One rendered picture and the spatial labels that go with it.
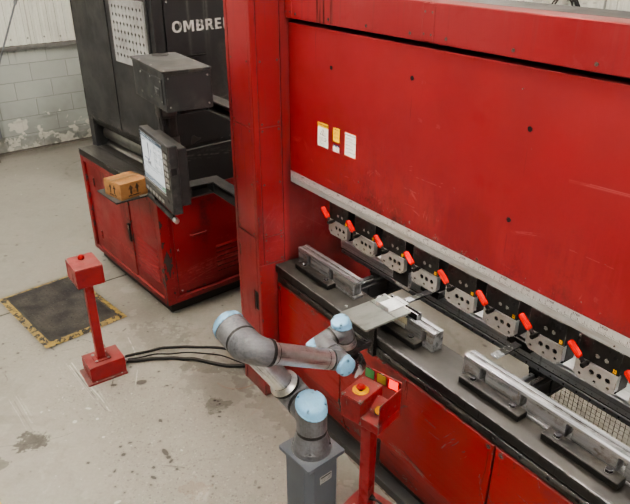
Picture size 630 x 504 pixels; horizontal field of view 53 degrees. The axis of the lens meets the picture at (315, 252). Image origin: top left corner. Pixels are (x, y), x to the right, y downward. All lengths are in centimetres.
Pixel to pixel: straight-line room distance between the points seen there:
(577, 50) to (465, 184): 64
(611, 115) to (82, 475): 297
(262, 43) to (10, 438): 254
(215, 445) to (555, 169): 238
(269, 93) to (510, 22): 139
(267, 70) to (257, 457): 201
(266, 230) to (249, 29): 103
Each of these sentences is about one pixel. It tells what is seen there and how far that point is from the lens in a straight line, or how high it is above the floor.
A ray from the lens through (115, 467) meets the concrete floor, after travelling 369.
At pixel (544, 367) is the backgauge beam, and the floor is 92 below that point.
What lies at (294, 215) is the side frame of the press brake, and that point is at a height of 114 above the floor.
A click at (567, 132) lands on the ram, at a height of 197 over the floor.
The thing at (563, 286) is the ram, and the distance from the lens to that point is 226.
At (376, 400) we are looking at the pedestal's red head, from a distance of 279.
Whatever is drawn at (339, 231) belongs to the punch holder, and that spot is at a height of 121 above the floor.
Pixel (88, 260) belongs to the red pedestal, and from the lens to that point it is 396.
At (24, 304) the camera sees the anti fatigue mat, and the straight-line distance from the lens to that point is 528.
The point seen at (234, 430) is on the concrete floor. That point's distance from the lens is 376.
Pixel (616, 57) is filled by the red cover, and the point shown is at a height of 221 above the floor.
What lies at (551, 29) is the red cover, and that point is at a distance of 211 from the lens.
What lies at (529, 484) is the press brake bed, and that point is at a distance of 259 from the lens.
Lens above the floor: 251
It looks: 27 degrees down
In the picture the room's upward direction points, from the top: straight up
